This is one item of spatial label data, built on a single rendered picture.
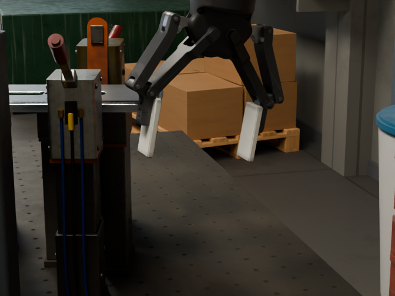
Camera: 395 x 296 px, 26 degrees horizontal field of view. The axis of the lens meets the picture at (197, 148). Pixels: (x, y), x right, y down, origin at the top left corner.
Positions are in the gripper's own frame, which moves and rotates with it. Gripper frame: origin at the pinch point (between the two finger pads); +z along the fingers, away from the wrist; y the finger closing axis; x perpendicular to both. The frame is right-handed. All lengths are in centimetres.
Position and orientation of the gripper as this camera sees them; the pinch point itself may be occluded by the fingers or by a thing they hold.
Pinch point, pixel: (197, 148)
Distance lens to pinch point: 102.2
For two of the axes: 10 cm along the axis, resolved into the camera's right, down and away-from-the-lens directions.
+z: -1.6, 9.6, 2.1
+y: -8.8, -0.4, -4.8
